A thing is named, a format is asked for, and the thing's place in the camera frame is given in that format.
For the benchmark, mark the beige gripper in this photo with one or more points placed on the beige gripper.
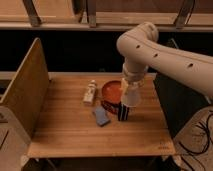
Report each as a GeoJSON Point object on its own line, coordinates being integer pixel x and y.
{"type": "Point", "coordinates": [132, 73]}

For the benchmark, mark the translucent white ceramic cup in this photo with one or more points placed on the translucent white ceramic cup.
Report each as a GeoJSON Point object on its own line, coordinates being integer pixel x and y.
{"type": "Point", "coordinates": [130, 95]}

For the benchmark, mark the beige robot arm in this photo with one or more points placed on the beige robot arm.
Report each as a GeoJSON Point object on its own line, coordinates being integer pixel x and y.
{"type": "Point", "coordinates": [140, 49]}

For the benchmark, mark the black white striped cup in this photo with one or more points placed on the black white striped cup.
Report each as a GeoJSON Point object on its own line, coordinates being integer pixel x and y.
{"type": "Point", "coordinates": [123, 112]}

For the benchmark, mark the orange bowl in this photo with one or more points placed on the orange bowl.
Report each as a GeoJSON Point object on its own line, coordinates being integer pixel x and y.
{"type": "Point", "coordinates": [111, 92]}

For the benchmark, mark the small white bottle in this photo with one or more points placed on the small white bottle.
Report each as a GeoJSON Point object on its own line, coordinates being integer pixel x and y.
{"type": "Point", "coordinates": [90, 93]}

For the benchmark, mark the right dark side panel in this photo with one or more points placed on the right dark side panel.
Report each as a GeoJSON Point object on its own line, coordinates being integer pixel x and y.
{"type": "Point", "coordinates": [182, 106]}

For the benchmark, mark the left wooden side panel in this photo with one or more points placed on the left wooden side panel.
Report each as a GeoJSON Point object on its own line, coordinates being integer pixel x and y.
{"type": "Point", "coordinates": [22, 101]}

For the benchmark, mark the wooden back shelf frame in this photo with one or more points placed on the wooden back shelf frame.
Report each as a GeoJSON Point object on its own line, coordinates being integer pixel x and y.
{"type": "Point", "coordinates": [107, 15]}

